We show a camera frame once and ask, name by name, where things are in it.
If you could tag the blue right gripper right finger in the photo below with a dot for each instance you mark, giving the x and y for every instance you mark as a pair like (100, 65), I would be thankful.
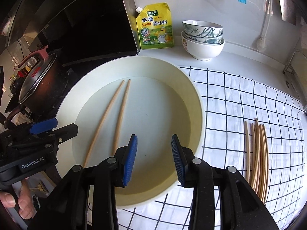
(179, 159)

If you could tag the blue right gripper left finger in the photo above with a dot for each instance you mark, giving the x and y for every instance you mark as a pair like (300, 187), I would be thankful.
(128, 159)

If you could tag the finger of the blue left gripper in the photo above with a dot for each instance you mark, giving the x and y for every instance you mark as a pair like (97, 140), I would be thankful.
(63, 134)
(41, 127)

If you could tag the wooden chopstick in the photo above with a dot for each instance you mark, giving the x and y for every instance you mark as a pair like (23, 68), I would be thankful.
(257, 158)
(101, 122)
(260, 162)
(265, 164)
(120, 118)
(253, 182)
(247, 148)
(262, 172)

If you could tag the person's left hand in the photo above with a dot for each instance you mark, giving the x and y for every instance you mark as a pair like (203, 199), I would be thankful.
(26, 207)

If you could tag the dark cooking pot with lid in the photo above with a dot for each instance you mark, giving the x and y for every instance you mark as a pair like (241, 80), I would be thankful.
(42, 86)

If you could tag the large white basin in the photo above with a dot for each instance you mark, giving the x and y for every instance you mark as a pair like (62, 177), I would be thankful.
(162, 101)

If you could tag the white checkered cloth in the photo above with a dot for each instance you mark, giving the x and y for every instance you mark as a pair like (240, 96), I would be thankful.
(230, 102)

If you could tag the white ceramic bowl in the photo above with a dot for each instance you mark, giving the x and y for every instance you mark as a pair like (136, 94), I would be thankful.
(201, 51)

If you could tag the black range hood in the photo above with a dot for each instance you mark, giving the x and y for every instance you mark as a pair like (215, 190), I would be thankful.
(77, 30)

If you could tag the blue patterned bowl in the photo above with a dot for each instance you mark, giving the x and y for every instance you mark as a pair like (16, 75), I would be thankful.
(206, 39)
(201, 28)

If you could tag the upper blue patterned bowl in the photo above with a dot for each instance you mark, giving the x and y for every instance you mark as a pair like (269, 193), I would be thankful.
(201, 28)

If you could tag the yellow seasoning pouch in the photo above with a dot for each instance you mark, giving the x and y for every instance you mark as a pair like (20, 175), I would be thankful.
(154, 26)

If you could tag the metal rack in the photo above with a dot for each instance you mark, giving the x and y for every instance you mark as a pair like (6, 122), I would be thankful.
(297, 65)

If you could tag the white wall pipe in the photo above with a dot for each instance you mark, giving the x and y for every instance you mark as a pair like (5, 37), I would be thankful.
(261, 41)

